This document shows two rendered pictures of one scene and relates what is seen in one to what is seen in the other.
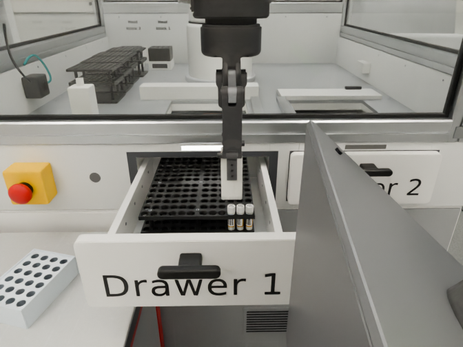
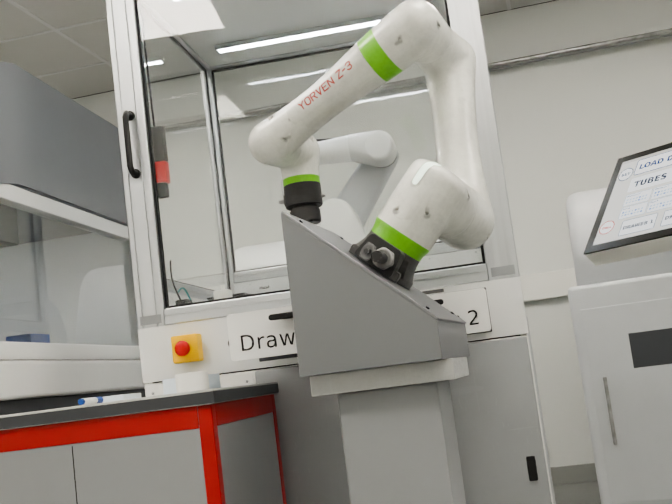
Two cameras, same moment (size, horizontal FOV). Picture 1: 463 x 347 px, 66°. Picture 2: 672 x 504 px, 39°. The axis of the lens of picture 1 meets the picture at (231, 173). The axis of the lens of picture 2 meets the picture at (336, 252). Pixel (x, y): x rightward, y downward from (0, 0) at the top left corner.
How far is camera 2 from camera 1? 1.90 m
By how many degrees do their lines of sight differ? 35
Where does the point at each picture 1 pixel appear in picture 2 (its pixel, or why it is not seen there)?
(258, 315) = not seen: hidden behind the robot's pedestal
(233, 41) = (303, 213)
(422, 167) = (472, 300)
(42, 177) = (197, 338)
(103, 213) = (236, 375)
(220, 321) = (341, 490)
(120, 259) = (250, 323)
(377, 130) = (433, 279)
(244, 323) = not seen: hidden behind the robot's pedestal
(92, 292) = (234, 349)
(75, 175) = (217, 342)
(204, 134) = not seen: hidden behind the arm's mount
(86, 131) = (227, 306)
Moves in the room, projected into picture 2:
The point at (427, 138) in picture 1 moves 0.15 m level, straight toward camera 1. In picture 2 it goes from (471, 279) to (438, 279)
